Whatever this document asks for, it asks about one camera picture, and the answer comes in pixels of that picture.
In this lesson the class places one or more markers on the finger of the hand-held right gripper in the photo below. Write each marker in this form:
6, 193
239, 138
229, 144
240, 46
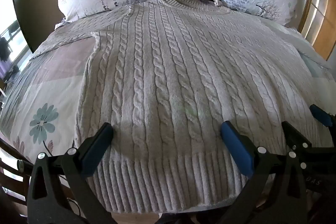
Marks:
320, 115
293, 134

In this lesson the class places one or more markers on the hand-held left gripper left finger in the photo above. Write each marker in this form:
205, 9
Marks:
96, 147

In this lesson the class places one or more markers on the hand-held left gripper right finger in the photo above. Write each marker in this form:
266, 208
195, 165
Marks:
236, 148

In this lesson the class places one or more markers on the floral bed sheet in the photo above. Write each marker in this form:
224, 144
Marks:
47, 87

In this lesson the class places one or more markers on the wooden wardrobe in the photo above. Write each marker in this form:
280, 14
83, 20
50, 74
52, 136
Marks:
326, 29

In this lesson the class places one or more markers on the wooden chair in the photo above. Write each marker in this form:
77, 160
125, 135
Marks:
10, 183

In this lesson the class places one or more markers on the window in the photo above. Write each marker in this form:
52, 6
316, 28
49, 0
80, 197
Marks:
13, 40

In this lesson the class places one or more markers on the brown headboard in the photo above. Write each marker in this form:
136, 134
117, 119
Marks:
35, 16

